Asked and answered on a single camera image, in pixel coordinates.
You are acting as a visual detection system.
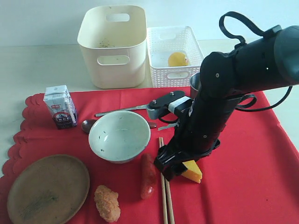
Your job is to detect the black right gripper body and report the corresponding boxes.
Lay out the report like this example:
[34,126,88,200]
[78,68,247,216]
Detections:
[167,93,241,161]

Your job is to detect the yellow cheese wedge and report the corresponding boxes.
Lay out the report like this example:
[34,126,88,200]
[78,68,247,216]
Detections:
[181,160,202,183]

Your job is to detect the fried chicken nugget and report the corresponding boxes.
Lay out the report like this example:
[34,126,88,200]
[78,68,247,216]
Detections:
[94,185,121,223]

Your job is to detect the yellow lemon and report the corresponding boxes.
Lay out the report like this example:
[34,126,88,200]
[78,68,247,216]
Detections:
[168,52,190,67]

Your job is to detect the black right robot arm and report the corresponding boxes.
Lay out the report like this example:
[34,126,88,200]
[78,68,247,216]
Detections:
[154,26,299,180]

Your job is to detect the red sausage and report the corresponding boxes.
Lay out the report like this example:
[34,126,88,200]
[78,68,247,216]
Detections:
[140,154,157,199]

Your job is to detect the right wooden chopstick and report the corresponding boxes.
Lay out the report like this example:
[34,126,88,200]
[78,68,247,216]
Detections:
[160,137,176,224]

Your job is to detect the stainless steel cup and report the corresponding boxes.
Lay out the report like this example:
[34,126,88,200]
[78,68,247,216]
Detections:
[189,72,200,99]

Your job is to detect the white ceramic bowl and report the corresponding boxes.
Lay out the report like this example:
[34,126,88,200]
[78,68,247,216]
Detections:
[88,111,151,164]

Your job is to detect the red tablecloth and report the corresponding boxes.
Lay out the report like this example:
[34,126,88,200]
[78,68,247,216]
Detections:
[0,93,299,224]

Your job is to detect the silver table knife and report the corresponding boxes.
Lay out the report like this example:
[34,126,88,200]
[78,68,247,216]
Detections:
[94,104,150,117]

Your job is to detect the dark wooden spoon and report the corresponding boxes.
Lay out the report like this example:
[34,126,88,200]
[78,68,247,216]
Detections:
[81,119,157,133]

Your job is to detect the white woven plastic basket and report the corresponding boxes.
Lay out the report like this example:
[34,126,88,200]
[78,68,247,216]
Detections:
[147,26,204,87]

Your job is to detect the brown wooden plate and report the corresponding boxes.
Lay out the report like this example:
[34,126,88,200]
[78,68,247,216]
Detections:
[7,154,90,224]

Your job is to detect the small milk carton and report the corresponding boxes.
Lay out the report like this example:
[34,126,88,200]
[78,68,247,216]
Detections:
[43,85,78,129]

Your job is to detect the large cream plastic bin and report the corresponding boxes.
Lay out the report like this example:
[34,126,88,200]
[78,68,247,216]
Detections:
[77,5,147,89]

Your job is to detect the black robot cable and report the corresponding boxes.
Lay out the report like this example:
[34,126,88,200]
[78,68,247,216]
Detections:
[219,11,294,112]

